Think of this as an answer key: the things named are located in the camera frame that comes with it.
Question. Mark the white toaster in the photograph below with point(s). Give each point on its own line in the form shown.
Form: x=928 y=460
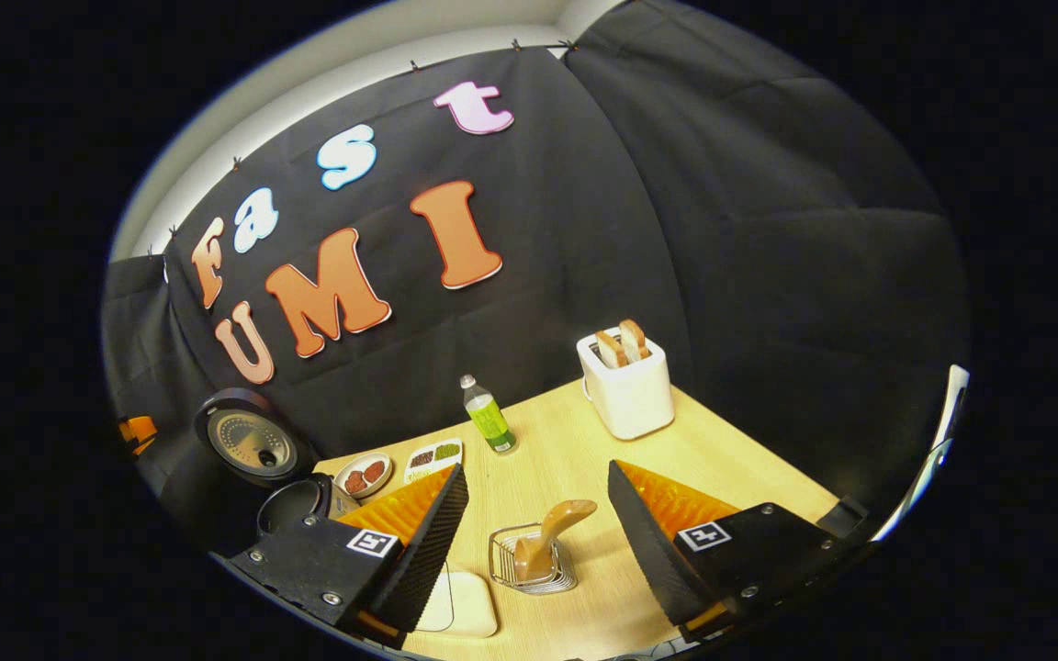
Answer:
x=630 y=395

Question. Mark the wooden spoon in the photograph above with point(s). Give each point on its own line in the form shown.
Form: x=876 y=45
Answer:
x=552 y=532

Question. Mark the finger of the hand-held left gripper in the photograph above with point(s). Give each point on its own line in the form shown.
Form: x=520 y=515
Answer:
x=139 y=433

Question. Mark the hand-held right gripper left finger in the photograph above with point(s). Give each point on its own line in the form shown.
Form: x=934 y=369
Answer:
x=419 y=560

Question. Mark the dark lidded rice cooker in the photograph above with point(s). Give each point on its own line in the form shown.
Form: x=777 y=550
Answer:
x=253 y=441

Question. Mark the white divided grain dish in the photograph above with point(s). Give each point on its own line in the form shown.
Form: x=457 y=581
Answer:
x=433 y=459

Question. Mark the black table clamp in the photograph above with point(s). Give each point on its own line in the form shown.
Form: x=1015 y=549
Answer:
x=846 y=516

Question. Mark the toast slice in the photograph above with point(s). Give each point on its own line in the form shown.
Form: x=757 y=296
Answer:
x=635 y=338
x=612 y=351

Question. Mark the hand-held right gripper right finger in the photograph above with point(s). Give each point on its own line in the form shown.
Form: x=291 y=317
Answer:
x=653 y=560

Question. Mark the black backdrop cloth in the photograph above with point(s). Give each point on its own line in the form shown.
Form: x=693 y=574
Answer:
x=676 y=184

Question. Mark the green label drink bottle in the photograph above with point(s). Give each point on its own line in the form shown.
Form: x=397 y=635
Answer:
x=490 y=422

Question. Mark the round plate of red beans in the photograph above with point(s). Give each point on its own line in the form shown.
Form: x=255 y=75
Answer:
x=364 y=476

